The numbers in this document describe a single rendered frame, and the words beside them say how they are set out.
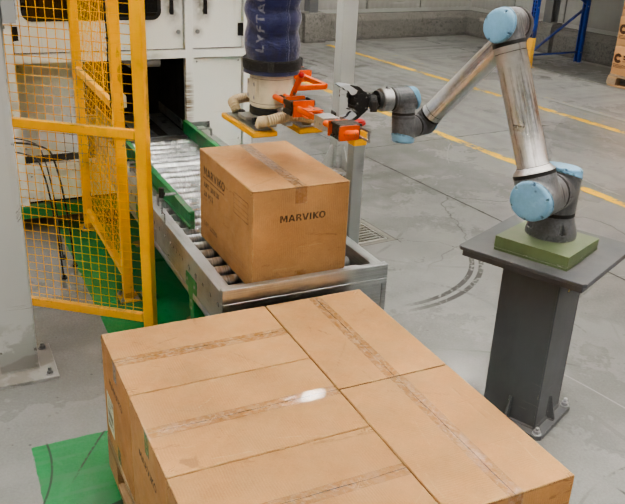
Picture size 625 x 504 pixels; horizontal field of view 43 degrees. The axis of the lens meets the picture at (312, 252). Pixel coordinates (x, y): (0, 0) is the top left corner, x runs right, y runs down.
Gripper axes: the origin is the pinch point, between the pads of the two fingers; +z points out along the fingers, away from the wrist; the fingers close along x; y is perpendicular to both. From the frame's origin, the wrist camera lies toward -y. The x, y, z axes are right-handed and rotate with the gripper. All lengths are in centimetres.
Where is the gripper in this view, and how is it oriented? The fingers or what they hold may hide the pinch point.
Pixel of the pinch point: (335, 104)
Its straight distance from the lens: 295.5
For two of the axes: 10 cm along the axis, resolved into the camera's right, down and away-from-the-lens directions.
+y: -4.4, -3.6, 8.2
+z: -9.0, 1.5, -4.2
